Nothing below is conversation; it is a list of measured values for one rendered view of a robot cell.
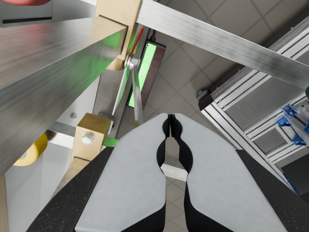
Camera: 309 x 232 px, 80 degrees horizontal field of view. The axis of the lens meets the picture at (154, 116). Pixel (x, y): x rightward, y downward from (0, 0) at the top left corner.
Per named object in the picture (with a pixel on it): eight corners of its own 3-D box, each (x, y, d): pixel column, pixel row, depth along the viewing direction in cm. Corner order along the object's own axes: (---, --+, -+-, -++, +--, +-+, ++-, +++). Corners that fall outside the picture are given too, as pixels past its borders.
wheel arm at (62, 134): (230, 170, 42) (237, 186, 38) (223, 180, 44) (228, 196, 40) (32, 109, 36) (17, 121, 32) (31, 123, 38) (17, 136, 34)
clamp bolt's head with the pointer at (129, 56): (153, 25, 37) (139, 61, 26) (149, 37, 39) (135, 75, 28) (143, 21, 37) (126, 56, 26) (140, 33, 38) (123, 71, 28)
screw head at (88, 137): (95, 134, 32) (93, 138, 31) (94, 142, 33) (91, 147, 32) (83, 130, 32) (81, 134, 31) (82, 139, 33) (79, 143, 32)
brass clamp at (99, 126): (114, 120, 37) (107, 135, 32) (100, 166, 43) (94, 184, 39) (83, 110, 36) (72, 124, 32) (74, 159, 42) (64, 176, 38)
